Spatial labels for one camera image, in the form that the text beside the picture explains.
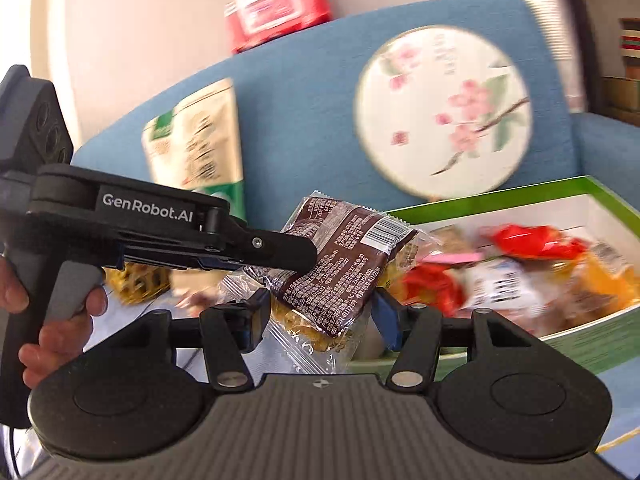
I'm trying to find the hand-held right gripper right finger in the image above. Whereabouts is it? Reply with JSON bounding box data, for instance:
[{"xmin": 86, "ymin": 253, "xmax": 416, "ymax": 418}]
[{"xmin": 371, "ymin": 290, "xmax": 532, "ymax": 394}]

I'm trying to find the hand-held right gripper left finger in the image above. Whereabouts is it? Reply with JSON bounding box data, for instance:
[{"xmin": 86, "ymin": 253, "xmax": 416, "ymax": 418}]
[{"xmin": 135, "ymin": 287, "xmax": 273, "ymax": 394}]

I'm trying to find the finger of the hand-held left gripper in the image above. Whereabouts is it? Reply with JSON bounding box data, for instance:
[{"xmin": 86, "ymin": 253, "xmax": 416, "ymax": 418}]
[
  {"xmin": 119, "ymin": 249, "xmax": 247, "ymax": 271},
  {"xmin": 199, "ymin": 204, "xmax": 319, "ymax": 274}
]

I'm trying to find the clear packet with yellow snack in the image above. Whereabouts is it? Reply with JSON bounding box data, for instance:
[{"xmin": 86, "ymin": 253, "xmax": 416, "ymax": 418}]
[{"xmin": 216, "ymin": 267, "xmax": 357, "ymax": 377}]

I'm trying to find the brown snack packet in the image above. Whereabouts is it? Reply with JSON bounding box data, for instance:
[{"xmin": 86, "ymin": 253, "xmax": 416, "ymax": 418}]
[{"xmin": 244, "ymin": 190, "xmax": 442, "ymax": 339}]

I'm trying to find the pile of snack packets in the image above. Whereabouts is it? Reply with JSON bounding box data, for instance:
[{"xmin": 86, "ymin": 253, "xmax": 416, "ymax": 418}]
[{"xmin": 387, "ymin": 222, "xmax": 640, "ymax": 336}]

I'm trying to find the green-edged white box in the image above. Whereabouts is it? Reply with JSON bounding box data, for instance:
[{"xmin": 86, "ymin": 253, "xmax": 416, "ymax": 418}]
[{"xmin": 350, "ymin": 175, "xmax": 640, "ymax": 382}]

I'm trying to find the person's left hand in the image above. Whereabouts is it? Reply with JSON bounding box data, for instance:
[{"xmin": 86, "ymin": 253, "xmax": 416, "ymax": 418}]
[{"xmin": 0, "ymin": 256, "xmax": 109, "ymax": 391}]

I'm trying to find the woven basket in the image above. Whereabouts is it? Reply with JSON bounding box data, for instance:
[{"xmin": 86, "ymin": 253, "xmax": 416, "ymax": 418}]
[{"xmin": 104, "ymin": 264, "xmax": 172, "ymax": 307}]

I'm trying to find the light striped blanket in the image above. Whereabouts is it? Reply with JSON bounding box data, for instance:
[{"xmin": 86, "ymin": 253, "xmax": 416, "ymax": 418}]
[{"xmin": 10, "ymin": 270, "xmax": 640, "ymax": 480}]

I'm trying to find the beige green snack bag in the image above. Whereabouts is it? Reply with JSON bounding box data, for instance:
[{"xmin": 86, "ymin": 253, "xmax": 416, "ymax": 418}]
[{"xmin": 141, "ymin": 77, "xmax": 247, "ymax": 222}]

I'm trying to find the blue sofa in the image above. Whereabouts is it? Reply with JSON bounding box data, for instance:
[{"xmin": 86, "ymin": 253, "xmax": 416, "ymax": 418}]
[{"xmin": 70, "ymin": 0, "xmax": 640, "ymax": 378}]

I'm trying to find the round floral cushion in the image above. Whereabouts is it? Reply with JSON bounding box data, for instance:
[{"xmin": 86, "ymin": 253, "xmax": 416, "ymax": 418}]
[{"xmin": 354, "ymin": 25, "xmax": 532, "ymax": 200}]

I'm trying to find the red wipes pack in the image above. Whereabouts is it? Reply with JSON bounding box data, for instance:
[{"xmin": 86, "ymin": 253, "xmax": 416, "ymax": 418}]
[{"xmin": 224, "ymin": 0, "xmax": 334, "ymax": 55}]

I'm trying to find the black metal shelf rack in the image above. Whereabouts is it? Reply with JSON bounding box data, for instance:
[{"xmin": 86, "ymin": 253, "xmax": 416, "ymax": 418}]
[{"xmin": 567, "ymin": 0, "xmax": 640, "ymax": 128}]

